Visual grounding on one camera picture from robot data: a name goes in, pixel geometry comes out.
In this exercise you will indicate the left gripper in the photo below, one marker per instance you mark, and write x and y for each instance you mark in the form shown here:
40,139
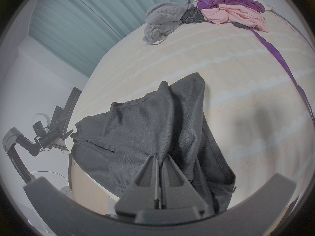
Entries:
53,137

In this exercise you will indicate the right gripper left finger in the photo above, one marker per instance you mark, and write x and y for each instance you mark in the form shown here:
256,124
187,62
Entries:
142,188

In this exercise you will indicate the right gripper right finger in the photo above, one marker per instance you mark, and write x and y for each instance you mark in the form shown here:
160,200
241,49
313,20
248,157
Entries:
179,193

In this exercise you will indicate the black T-shirt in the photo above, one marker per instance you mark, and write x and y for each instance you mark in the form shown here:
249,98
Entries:
147,122

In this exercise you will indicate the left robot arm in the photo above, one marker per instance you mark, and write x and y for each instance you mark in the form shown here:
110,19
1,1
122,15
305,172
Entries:
12,138

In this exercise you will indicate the bed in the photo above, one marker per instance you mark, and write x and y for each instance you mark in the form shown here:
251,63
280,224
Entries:
221,70

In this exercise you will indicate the blue-green curtain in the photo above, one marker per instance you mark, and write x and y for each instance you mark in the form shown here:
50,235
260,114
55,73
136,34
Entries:
61,33
128,6

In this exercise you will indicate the grey garment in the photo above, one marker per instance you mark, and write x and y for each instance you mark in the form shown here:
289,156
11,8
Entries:
162,16

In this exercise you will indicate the black patterned garment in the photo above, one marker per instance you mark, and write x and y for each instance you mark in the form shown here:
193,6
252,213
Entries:
192,16

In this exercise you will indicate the pink garment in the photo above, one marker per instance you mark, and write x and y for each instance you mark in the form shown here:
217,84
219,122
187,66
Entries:
233,15

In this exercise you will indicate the white printed pillow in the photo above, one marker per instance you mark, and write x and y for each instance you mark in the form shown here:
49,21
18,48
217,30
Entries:
268,6

